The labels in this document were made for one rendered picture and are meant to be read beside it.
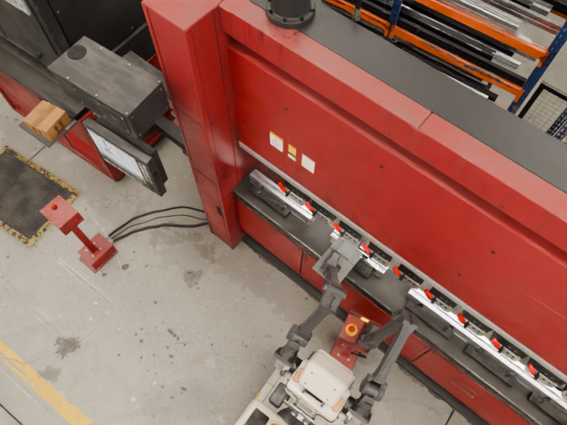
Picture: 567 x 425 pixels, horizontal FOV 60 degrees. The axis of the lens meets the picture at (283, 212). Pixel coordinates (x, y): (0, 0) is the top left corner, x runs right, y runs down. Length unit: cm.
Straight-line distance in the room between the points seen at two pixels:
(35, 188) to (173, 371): 200
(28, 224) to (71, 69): 223
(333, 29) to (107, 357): 286
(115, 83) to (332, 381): 168
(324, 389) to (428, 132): 125
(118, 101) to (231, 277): 198
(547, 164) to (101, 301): 324
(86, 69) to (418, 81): 150
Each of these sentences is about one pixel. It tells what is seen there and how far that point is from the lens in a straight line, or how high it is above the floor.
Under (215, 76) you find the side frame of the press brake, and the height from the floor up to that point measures 194.
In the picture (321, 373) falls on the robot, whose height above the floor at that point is 139.
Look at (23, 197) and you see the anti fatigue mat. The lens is 470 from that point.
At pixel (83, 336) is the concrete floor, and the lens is 405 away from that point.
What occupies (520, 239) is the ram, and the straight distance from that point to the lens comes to 200.
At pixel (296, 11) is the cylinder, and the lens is 201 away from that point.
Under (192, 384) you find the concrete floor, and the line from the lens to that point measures 377.
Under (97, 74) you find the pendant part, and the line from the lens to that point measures 250.
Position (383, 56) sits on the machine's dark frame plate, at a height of 230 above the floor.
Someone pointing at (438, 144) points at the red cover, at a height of 229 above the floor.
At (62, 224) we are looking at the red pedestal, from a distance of 348.
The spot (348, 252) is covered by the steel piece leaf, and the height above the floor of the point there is 100.
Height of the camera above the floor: 370
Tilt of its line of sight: 64 degrees down
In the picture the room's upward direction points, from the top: 1 degrees clockwise
